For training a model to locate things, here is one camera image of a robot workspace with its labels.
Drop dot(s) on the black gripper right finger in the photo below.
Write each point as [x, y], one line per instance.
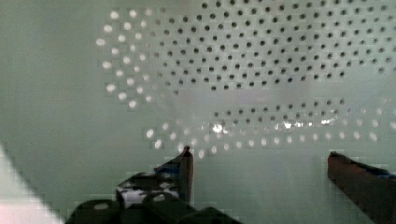
[372, 189]

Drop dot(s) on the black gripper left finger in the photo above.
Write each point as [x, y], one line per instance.
[174, 177]

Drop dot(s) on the green oval plastic strainer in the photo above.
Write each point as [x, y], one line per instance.
[95, 91]

